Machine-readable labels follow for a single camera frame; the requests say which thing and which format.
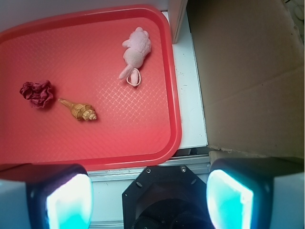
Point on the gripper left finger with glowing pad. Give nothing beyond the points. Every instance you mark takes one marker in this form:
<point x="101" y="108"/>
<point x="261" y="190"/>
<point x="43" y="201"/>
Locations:
<point x="50" y="196"/>

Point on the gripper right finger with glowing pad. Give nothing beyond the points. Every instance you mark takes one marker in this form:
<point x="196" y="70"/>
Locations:
<point x="257" y="193"/>

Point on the pink plush bunny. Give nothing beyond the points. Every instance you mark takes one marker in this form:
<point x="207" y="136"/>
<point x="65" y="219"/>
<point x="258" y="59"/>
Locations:
<point x="137" y="46"/>

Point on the tan spiral seashell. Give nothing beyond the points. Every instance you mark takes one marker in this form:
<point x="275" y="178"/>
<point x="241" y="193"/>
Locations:
<point x="80" y="111"/>

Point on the dark red crumpled flower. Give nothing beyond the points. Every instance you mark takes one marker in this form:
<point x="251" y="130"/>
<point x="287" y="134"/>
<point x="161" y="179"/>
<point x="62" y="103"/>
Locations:
<point x="39" y="94"/>

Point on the brown cardboard box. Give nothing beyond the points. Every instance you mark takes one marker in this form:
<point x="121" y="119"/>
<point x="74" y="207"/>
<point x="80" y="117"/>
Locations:
<point x="250" y="60"/>

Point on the red plastic tray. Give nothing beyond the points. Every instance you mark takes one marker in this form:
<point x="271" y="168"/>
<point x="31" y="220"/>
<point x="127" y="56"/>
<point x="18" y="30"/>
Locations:
<point x="81" y="54"/>

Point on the black octagonal mount plate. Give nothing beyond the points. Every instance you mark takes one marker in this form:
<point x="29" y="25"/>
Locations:
<point x="166" y="197"/>

